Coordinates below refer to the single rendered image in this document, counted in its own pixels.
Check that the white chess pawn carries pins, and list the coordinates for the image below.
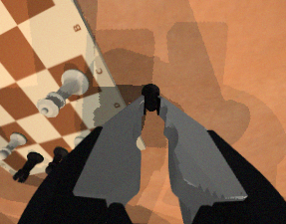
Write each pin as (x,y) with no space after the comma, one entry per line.
(15,140)
(77,140)

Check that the chessboard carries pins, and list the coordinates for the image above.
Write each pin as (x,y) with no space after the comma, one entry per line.
(39,41)

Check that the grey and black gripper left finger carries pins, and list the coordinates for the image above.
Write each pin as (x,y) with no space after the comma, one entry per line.
(105,167)

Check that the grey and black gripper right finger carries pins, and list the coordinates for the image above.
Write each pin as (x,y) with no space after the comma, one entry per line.
(206,170)

